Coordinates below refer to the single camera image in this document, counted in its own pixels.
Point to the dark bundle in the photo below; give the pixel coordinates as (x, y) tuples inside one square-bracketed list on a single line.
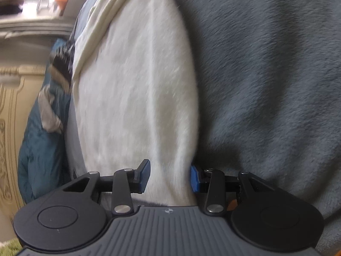
[(10, 1)]

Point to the cream fleece garment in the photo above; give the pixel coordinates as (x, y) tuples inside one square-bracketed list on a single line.
[(133, 85)]

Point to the green shaggy rug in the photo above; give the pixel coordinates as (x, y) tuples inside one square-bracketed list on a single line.
[(8, 246)]

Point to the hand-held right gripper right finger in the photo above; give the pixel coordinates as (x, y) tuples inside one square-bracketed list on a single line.
[(194, 178)]

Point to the white shirt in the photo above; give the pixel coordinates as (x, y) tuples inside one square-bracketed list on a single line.
[(49, 109)]

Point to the cream carved headboard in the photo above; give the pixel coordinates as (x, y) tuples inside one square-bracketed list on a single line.
[(16, 98)]

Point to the blue quilt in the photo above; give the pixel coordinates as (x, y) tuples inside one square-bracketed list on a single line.
[(40, 160)]

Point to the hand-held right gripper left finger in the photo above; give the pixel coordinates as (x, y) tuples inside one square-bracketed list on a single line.
[(145, 174)]

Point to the dark grey garment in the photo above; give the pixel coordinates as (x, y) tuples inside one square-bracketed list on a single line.
[(62, 64)]

